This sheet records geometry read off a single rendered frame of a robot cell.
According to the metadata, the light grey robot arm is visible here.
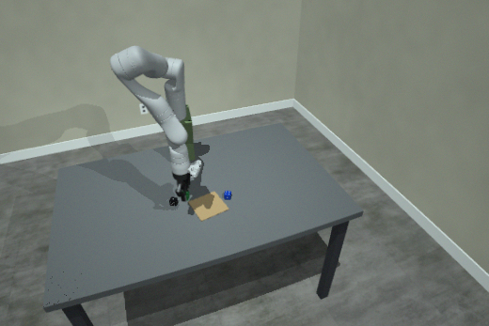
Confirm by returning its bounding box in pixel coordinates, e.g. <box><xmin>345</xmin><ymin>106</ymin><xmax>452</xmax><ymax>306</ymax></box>
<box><xmin>110</xmin><ymin>46</ymin><xmax>202</xmax><ymax>178</ymax></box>

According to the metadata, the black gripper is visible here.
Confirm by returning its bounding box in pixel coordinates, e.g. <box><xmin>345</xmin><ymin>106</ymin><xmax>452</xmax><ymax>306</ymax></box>
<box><xmin>172</xmin><ymin>172</ymin><xmax>191</xmax><ymax>202</ymax></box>

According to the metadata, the beige square mat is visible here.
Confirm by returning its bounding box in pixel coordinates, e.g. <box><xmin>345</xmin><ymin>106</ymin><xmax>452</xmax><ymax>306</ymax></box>
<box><xmin>188</xmin><ymin>192</ymin><xmax>229</xmax><ymax>222</ymax></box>

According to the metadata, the black die with white pips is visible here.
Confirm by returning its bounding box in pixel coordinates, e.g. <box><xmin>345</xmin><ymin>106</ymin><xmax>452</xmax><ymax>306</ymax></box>
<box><xmin>169</xmin><ymin>197</ymin><xmax>178</xmax><ymax>206</ymax></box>

